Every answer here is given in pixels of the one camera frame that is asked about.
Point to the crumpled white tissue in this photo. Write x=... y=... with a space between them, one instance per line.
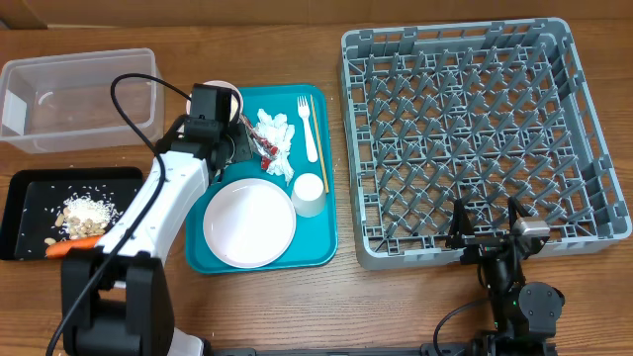
x=279 y=132

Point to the white round plate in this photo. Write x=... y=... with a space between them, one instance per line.
x=249 y=223

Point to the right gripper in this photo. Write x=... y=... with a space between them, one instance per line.
x=479 y=245

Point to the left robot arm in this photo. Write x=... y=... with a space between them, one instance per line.
x=115 y=299

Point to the grey dishwasher rack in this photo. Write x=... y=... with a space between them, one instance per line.
x=479 y=113

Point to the wooden chopstick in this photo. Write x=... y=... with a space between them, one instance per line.
x=319 y=147

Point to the black plastic tray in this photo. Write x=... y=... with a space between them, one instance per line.
x=37 y=199

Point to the white paper cup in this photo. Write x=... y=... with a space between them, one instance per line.
x=308 y=195

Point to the white plastic fork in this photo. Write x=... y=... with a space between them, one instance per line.
x=304 y=112

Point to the silver red snack wrapper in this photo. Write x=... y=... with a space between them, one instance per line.
x=263 y=146

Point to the orange carrot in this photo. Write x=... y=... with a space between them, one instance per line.
x=60 y=249

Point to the clear plastic bin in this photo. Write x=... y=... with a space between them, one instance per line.
x=62 y=102

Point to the teal serving tray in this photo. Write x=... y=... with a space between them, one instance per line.
x=316 y=239

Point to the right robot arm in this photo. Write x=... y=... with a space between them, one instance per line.
x=525 y=314

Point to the rice and peanut shells pile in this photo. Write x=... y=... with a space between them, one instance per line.
x=80 y=218

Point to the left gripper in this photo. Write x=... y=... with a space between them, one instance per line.
x=243 y=148

